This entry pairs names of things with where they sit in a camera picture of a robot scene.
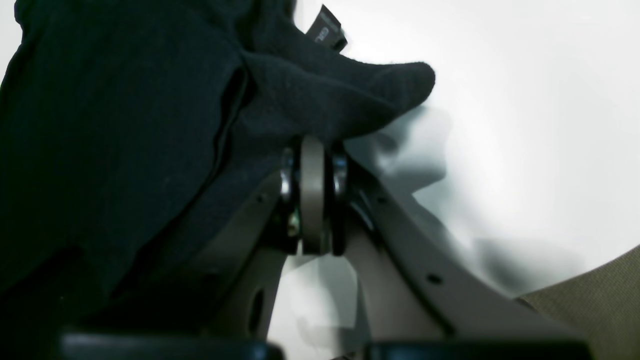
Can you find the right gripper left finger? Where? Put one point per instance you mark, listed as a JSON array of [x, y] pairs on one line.
[[218, 305]]

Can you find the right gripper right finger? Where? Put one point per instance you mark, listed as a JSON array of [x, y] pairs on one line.
[[419, 303]]

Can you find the black T-shirt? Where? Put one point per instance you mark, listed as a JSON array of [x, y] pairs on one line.
[[131, 129]]

